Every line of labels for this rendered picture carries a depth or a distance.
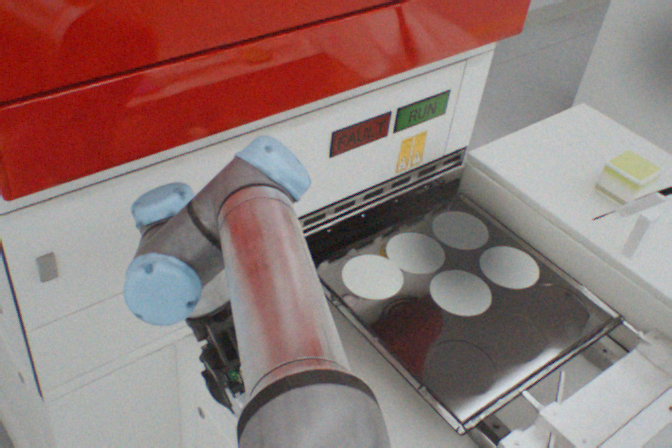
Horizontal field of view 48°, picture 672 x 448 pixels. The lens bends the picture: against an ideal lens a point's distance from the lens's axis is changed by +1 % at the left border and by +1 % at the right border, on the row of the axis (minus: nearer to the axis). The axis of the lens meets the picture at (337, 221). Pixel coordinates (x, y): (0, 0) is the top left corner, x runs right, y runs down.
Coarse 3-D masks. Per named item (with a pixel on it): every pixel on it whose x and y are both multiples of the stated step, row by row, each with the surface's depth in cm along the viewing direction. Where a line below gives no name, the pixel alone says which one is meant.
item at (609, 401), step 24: (624, 360) 115; (648, 360) 115; (600, 384) 111; (624, 384) 111; (648, 384) 112; (576, 408) 107; (600, 408) 107; (624, 408) 108; (528, 432) 103; (600, 432) 104
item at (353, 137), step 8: (376, 120) 115; (384, 120) 116; (352, 128) 112; (360, 128) 113; (368, 128) 115; (376, 128) 116; (384, 128) 117; (336, 136) 111; (344, 136) 112; (352, 136) 113; (360, 136) 115; (368, 136) 116; (376, 136) 117; (336, 144) 112; (344, 144) 113; (352, 144) 115; (360, 144) 116; (336, 152) 113
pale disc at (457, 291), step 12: (444, 276) 122; (456, 276) 122; (468, 276) 122; (432, 288) 119; (444, 288) 120; (456, 288) 120; (468, 288) 120; (480, 288) 120; (444, 300) 118; (456, 300) 118; (468, 300) 118; (480, 300) 118; (456, 312) 116; (468, 312) 116; (480, 312) 116
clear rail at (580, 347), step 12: (612, 324) 117; (588, 336) 115; (600, 336) 115; (576, 348) 113; (564, 360) 111; (540, 372) 108; (552, 372) 109; (528, 384) 107; (504, 396) 105; (516, 396) 105; (492, 408) 103; (468, 420) 101; (480, 420) 101; (468, 432) 100
